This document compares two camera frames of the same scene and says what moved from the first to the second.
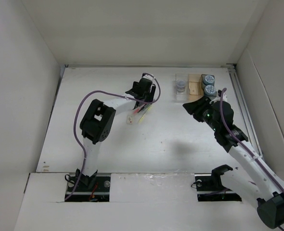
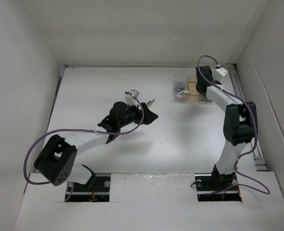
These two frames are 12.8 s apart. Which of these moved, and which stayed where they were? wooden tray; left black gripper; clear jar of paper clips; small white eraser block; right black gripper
Moved: left black gripper; small white eraser block; right black gripper
Stayed: wooden tray; clear jar of paper clips
